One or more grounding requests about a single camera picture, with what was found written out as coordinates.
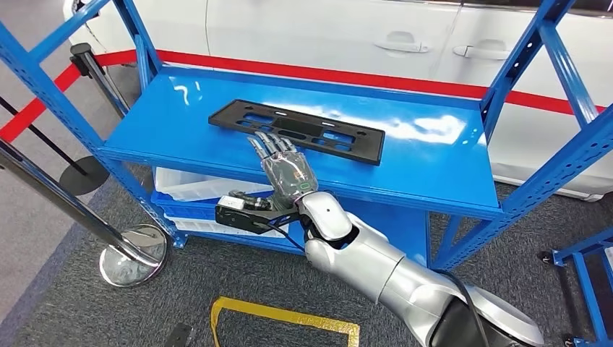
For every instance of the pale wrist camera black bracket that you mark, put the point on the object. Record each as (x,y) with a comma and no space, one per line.
(230,203)

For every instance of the small blue wheeled rack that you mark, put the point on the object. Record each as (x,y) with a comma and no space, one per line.
(586,287)

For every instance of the white car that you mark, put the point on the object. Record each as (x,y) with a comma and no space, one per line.
(311,33)

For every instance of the long black plastic part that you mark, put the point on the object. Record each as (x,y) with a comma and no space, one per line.
(225,117)

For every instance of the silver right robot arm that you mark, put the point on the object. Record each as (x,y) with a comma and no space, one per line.
(369,273)

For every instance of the blue metal shelf rack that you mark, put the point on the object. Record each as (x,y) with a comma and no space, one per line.
(431,163)

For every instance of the red barrier belt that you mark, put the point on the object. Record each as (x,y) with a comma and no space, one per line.
(335,75)

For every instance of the black robot foot plate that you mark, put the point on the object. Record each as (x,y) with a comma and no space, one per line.
(178,336)

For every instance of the white plastic crate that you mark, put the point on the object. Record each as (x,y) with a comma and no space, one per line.
(191,187)
(201,227)

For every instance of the chrome stanchion post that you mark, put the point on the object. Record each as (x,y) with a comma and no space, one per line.
(95,72)
(62,201)

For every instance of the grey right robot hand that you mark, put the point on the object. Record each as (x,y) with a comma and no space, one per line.
(287,172)

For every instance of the yellow floor tape mark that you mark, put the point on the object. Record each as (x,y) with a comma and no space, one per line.
(287,317)

